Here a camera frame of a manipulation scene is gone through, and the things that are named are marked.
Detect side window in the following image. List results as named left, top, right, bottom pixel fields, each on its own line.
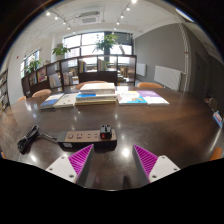
left=19, top=49, right=41, bottom=79

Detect small white radiator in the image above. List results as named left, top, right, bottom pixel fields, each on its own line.
left=135, top=62, right=147, bottom=77

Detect dark grey door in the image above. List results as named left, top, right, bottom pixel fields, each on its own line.
left=192, top=52, right=209, bottom=101

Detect dark open shelf unit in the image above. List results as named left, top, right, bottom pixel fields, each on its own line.
left=20, top=54, right=138, bottom=98

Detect large white radiator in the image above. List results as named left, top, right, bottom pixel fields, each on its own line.
left=153, top=64, right=183, bottom=91

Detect white vertical pipe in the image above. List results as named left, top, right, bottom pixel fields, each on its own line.
left=178, top=22, right=191, bottom=93

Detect large paned window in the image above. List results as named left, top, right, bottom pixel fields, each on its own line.
left=62, top=31, right=134, bottom=68

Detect ceiling spotlights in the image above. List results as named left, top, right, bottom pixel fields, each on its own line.
left=45, top=0, right=138, bottom=30

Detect ceiling air conditioner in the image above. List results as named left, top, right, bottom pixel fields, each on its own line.
left=77, top=10, right=101, bottom=26

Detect blue and white book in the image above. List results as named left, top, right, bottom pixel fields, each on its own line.
left=75, top=93, right=118, bottom=101

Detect blue upright booklet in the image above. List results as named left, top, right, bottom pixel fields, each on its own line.
left=212, top=110, right=224, bottom=128

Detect purple and white book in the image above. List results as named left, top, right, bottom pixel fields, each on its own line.
left=136, top=89, right=171, bottom=107

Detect dark power strip, beige top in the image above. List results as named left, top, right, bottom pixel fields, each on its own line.
left=56, top=129, right=118, bottom=150

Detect brown chair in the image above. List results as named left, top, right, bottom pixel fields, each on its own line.
left=204, top=97, right=218, bottom=113

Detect small black charger block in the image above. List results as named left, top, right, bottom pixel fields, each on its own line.
left=99, top=124, right=113, bottom=140

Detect large white book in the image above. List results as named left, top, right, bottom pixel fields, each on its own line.
left=79, top=82, right=117, bottom=95

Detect large leafy potted plant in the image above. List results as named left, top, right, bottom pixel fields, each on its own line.
left=92, top=32, right=121, bottom=56

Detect wall bookshelf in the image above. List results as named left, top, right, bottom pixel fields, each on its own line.
left=0, top=68, right=11, bottom=113

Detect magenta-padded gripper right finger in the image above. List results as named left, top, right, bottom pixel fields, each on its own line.
left=131, top=144, right=181, bottom=187

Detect thin white book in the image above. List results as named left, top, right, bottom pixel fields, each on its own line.
left=53, top=92, right=80, bottom=109

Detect small potted plant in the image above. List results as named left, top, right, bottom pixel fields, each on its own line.
left=51, top=42, right=71, bottom=62

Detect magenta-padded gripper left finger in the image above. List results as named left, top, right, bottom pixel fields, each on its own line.
left=45, top=143, right=96, bottom=188

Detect blue cover book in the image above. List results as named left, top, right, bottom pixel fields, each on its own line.
left=39, top=92, right=65, bottom=111

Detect round white ceiling lamps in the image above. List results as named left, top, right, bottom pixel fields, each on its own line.
left=174, top=7, right=195, bottom=24

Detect thick cream book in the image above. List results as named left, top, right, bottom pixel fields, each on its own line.
left=74, top=98, right=118, bottom=107

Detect bushy potted plant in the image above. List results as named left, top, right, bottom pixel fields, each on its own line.
left=24, top=57, right=43, bottom=75

